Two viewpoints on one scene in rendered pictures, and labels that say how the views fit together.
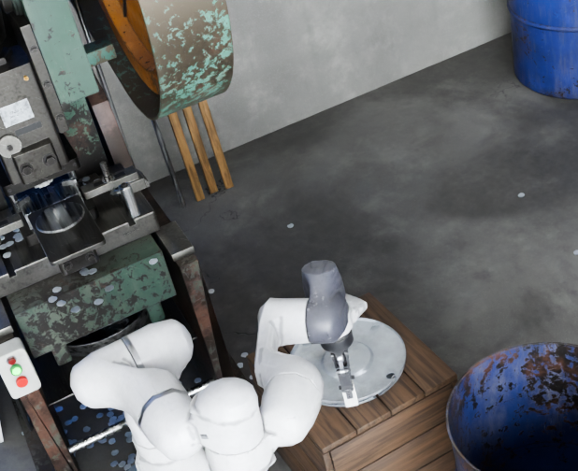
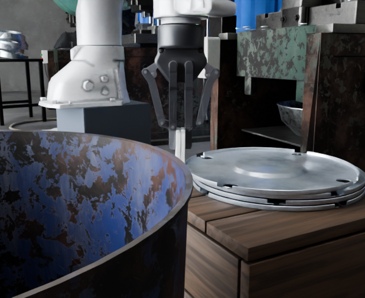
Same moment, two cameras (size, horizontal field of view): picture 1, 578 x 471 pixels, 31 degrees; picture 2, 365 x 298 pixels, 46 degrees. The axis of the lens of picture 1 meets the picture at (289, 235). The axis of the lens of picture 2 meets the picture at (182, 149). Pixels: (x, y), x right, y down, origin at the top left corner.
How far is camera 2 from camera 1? 241 cm
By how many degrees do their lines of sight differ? 76
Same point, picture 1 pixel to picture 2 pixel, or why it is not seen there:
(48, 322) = (247, 50)
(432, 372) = (254, 228)
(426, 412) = (202, 265)
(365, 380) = (223, 174)
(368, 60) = not seen: outside the picture
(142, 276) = (302, 44)
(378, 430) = not seen: hidden behind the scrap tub
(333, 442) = not seen: hidden behind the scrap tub
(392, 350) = (289, 187)
